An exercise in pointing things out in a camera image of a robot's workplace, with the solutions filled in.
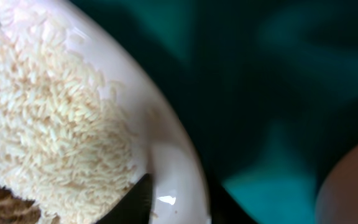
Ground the pile of white rice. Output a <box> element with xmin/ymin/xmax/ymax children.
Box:
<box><xmin>0</xmin><ymin>14</ymin><xmax>134</xmax><ymax>223</ymax></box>

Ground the large white plate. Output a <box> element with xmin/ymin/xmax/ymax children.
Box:
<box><xmin>0</xmin><ymin>0</ymin><xmax>213</xmax><ymax>224</ymax></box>

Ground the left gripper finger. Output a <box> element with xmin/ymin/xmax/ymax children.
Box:
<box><xmin>96</xmin><ymin>174</ymin><xmax>153</xmax><ymax>224</ymax></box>

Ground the teal serving tray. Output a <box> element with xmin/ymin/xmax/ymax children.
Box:
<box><xmin>76</xmin><ymin>0</ymin><xmax>358</xmax><ymax>223</ymax></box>

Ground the brown food scrap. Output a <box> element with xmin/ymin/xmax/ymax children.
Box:
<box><xmin>0</xmin><ymin>187</ymin><xmax>60</xmax><ymax>224</ymax></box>

